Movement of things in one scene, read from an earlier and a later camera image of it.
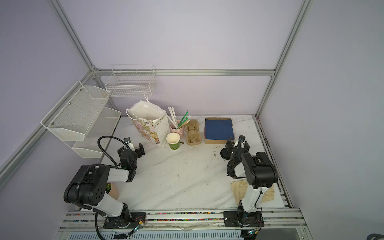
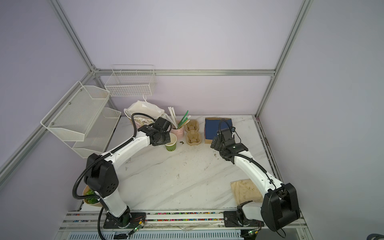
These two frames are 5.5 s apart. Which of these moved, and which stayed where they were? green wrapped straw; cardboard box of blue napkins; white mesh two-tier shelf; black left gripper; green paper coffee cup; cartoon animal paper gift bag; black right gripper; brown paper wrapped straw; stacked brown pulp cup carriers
Moved: black right gripper; black left gripper; green paper coffee cup
Stayed: green wrapped straw; cardboard box of blue napkins; cartoon animal paper gift bag; stacked brown pulp cup carriers; white mesh two-tier shelf; brown paper wrapped straw
